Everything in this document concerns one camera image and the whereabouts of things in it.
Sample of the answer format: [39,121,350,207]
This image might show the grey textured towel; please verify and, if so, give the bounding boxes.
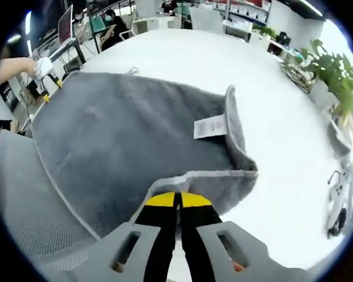
[31,66,259,239]

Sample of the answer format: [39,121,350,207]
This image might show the white laptop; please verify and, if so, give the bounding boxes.
[56,4,78,48]

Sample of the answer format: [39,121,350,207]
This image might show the grey mesh office chair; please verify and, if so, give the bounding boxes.
[0,129,107,273]

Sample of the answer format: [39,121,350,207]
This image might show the white game controller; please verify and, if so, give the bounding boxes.
[327,169,353,230]

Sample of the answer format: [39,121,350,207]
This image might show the grey tray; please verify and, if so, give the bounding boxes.
[327,116,353,157]

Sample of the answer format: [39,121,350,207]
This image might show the shelf with white boxes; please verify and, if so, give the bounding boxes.
[211,0,272,24]

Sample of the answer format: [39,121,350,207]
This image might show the green potted plant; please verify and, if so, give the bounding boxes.
[299,39,353,119]

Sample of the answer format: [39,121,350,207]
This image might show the small green desk plants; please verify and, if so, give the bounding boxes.
[251,22,278,39]

